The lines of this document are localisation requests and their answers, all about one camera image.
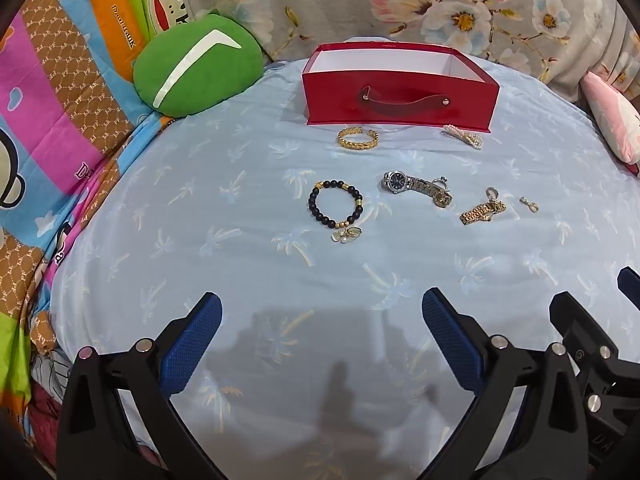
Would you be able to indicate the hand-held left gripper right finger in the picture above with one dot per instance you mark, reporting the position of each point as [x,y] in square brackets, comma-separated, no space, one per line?
[452,340]

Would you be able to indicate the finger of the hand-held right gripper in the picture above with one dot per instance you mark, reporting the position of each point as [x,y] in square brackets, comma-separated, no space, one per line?
[631,287]
[582,340]

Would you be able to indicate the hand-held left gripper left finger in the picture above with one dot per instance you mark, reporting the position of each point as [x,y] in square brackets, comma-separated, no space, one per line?
[192,345]

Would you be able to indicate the gold wristwatch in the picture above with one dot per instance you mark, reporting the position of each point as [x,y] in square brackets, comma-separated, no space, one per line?
[475,215]

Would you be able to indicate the silver wristwatch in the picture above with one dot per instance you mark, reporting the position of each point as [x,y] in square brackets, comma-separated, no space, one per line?
[397,181]

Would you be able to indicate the gold braided bangle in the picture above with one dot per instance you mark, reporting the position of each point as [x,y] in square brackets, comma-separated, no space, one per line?
[345,142]

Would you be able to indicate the red cardboard box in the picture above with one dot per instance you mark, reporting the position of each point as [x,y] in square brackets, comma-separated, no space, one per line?
[400,105]

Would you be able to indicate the light blue palm-print sheet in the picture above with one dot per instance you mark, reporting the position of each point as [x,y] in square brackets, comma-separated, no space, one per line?
[225,260]

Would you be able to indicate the small gold pendant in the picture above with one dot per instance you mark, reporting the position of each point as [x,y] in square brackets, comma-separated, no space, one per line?
[530,205]

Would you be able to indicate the pink plush pillow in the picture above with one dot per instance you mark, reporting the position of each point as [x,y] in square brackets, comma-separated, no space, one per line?
[617,115]

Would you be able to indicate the pearl hair clip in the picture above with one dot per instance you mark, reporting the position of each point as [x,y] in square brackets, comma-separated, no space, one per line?
[462,136]

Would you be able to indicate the colourful cartoon monkey blanket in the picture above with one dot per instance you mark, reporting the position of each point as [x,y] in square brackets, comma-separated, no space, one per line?
[60,110]

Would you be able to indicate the green round cushion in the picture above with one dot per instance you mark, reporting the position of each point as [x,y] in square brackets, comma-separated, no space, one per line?
[200,75]

